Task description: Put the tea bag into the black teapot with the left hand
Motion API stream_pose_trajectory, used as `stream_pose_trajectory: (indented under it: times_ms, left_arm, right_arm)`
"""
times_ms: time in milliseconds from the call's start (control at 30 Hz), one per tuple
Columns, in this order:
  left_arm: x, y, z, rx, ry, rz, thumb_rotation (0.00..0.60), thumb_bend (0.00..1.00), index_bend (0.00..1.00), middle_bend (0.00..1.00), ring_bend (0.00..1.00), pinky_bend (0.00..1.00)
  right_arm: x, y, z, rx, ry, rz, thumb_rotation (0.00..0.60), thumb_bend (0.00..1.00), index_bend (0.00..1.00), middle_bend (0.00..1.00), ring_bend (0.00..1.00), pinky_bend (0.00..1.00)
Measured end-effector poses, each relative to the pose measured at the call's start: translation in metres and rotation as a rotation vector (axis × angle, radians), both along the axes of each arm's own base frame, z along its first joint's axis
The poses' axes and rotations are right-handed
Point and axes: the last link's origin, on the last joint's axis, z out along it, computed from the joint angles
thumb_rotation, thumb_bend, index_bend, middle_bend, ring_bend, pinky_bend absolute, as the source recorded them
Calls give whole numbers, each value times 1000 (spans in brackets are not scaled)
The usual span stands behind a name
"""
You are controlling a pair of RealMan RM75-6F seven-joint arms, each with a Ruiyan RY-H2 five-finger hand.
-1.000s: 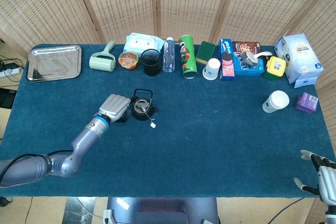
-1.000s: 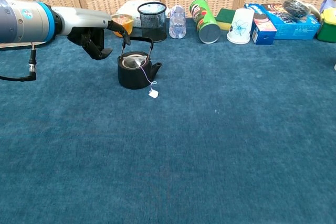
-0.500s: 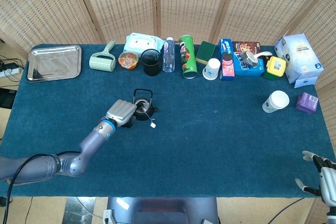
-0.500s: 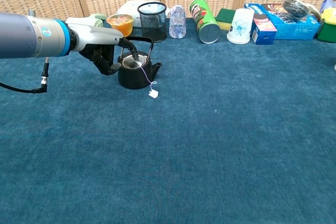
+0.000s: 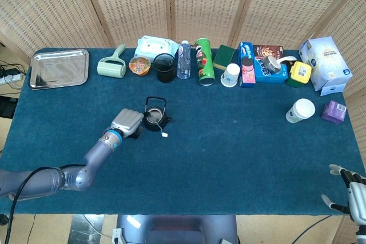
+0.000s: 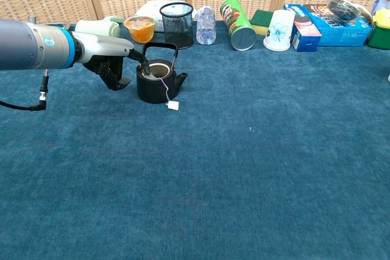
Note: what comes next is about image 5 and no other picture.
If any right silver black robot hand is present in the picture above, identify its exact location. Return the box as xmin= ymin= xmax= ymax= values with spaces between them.
xmin=320 ymin=163 xmax=366 ymax=222

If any black cast iron teapot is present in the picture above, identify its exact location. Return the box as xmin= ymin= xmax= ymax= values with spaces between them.
xmin=142 ymin=96 xmax=173 ymax=133

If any white coffee cup with lid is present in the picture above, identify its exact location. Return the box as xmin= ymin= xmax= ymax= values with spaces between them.
xmin=285 ymin=98 xmax=316 ymax=124

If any blue pink cookie box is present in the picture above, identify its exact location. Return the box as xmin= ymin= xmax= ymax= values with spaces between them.
xmin=238 ymin=41 xmax=256 ymax=89

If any grey robot torso base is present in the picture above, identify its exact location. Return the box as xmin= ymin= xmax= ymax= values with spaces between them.
xmin=113 ymin=214 xmax=240 ymax=244

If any black device on floor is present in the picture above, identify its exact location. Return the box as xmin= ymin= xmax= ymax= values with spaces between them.
xmin=0 ymin=95 xmax=18 ymax=119

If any black power adapter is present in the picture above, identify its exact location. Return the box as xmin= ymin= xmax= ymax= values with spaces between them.
xmin=2 ymin=67 xmax=19 ymax=78

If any blue table cloth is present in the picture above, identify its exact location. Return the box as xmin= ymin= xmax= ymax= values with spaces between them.
xmin=0 ymin=47 xmax=366 ymax=217

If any white paper cup blue flower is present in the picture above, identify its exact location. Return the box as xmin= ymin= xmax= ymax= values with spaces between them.
xmin=220 ymin=63 xmax=241 ymax=88

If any white power strip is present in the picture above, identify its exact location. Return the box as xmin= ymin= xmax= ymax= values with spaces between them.
xmin=0 ymin=74 xmax=25 ymax=85

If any clear plastic water bottle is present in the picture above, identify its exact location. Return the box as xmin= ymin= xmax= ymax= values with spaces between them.
xmin=177 ymin=40 xmax=192 ymax=80

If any yellow green lidded container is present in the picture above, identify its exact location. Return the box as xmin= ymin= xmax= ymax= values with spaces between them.
xmin=287 ymin=61 xmax=312 ymax=88

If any pyramid tea bag with string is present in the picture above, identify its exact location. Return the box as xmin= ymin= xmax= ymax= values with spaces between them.
xmin=148 ymin=109 xmax=169 ymax=138

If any dark brown cookie box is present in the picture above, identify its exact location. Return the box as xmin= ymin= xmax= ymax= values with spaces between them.
xmin=253 ymin=45 xmax=284 ymax=59

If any black floor cable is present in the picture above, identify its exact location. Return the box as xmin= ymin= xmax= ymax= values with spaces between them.
xmin=291 ymin=215 xmax=335 ymax=244

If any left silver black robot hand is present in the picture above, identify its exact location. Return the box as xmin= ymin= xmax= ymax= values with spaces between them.
xmin=110 ymin=108 xmax=145 ymax=139

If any small purple box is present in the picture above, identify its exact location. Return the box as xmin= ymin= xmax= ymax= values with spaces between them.
xmin=321 ymin=100 xmax=347 ymax=125

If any orange jelly cup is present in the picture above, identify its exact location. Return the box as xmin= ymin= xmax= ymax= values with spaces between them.
xmin=128 ymin=56 xmax=152 ymax=76

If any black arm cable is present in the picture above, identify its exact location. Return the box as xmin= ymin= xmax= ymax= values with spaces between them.
xmin=4 ymin=165 xmax=86 ymax=244

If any green chips can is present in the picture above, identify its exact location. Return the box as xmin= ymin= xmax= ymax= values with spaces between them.
xmin=194 ymin=37 xmax=216 ymax=87

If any blue biscuit box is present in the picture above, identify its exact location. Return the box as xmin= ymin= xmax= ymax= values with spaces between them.
xmin=253 ymin=56 xmax=288 ymax=84

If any large white tissue box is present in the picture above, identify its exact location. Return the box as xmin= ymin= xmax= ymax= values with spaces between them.
xmin=299 ymin=35 xmax=354 ymax=97

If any stainless steel tray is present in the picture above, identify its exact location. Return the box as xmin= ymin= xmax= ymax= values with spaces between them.
xmin=28 ymin=49 xmax=90 ymax=90

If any pale green lint roller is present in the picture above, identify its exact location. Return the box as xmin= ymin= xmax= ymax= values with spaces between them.
xmin=97 ymin=43 xmax=127 ymax=79

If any black mesh pen holder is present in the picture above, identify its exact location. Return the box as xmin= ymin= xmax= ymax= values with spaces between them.
xmin=153 ymin=53 xmax=177 ymax=83

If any green yellow sponge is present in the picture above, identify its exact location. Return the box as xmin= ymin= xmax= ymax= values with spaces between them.
xmin=213 ymin=44 xmax=236 ymax=71

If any white wet wipes pack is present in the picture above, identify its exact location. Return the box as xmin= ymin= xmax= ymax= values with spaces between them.
xmin=133 ymin=35 xmax=180 ymax=63

